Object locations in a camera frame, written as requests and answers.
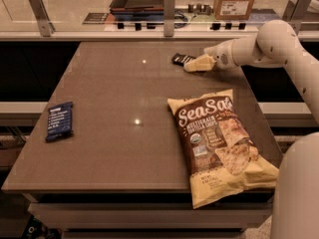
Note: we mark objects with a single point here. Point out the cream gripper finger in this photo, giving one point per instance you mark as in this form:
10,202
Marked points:
202,63

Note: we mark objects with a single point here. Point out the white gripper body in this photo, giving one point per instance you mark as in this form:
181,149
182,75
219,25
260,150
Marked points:
220,56

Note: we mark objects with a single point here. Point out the black chocolate rxbar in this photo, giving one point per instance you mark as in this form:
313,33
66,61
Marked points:
180,59

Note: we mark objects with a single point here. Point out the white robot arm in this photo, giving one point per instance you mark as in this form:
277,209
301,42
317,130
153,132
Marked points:
295,212

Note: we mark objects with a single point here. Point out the blue blueberry rxbar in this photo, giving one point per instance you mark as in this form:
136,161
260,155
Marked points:
60,119

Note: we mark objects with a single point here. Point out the cardboard box with label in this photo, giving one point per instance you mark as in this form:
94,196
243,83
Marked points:
232,9

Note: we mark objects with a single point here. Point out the yellow brown tortilla chips bag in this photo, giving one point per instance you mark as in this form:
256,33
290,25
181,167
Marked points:
222,159

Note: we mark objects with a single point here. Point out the middle metal rail bracket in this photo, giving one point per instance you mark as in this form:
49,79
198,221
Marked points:
168,17

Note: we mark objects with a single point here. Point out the metal rail bracket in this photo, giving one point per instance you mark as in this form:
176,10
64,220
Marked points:
46,28
294,13
168,17

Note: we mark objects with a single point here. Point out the right metal rail bracket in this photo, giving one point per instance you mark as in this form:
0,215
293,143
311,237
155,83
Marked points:
294,13

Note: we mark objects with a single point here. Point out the left metal rail bracket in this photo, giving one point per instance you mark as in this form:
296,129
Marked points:
46,28

